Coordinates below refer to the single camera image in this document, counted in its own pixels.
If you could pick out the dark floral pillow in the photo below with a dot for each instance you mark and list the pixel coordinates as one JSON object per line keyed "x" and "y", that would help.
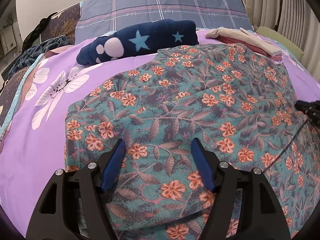
{"x": 63, "y": 23}

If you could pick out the navy star fleece garment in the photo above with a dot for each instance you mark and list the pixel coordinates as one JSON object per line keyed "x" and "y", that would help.
{"x": 139, "y": 39}

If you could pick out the purple floral bedsheet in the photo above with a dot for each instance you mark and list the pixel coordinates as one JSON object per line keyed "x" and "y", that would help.
{"x": 35, "y": 146}

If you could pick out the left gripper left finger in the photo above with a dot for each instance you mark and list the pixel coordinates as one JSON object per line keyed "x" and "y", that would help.
{"x": 56, "y": 211}

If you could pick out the dark patterned quilt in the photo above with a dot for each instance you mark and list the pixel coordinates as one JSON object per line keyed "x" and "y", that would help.
{"x": 8, "y": 93}

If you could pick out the blue plaid pillow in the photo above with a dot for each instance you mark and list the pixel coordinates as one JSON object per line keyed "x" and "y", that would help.
{"x": 98, "y": 17}

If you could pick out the green pillow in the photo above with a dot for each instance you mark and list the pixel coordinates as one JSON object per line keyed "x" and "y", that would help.
{"x": 270, "y": 33}

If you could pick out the teal fuzzy blanket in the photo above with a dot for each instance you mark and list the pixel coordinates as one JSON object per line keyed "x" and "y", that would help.
{"x": 27, "y": 58}

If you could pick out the folded beige garment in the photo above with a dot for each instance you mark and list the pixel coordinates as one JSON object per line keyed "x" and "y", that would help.
{"x": 243, "y": 35}

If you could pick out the teal floral shirt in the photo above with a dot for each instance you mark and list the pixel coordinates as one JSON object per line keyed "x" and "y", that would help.
{"x": 240, "y": 105}

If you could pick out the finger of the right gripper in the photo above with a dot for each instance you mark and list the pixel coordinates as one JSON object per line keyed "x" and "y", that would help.
{"x": 312, "y": 109}

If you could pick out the black garment on headboard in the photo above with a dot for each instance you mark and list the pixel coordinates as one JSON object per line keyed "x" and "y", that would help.
{"x": 33, "y": 35}

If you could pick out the folded pink garment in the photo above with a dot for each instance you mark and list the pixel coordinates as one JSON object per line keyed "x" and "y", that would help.
{"x": 228, "y": 40}

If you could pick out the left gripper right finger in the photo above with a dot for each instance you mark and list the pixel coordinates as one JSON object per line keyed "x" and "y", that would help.
{"x": 245, "y": 205}

